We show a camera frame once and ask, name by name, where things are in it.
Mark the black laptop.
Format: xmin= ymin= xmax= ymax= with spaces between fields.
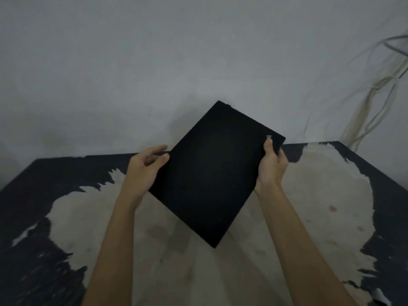
xmin=149 ymin=100 xmax=286 ymax=249

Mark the person's right hand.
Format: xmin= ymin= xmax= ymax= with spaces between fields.
xmin=254 ymin=138 xmax=289 ymax=195

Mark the bundle of grey cables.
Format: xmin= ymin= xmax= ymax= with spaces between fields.
xmin=339 ymin=34 xmax=408 ymax=152

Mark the person's right forearm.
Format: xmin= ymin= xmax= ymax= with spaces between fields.
xmin=254 ymin=185 xmax=359 ymax=306

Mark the person's left forearm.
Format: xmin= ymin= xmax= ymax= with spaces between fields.
xmin=81 ymin=194 xmax=143 ymax=306

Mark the person's left hand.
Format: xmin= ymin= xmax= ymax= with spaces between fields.
xmin=122 ymin=145 xmax=170 ymax=205

